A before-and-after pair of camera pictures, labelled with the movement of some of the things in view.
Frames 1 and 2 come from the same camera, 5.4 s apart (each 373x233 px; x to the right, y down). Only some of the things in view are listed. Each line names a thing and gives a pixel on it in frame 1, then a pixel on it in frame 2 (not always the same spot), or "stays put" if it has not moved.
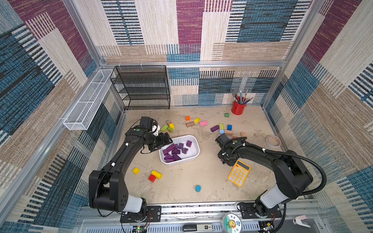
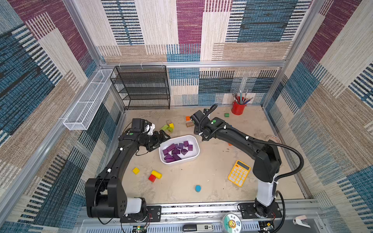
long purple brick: (169, 158) stays put
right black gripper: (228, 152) to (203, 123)
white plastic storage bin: (190, 141) stays put
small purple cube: (184, 150) stays put
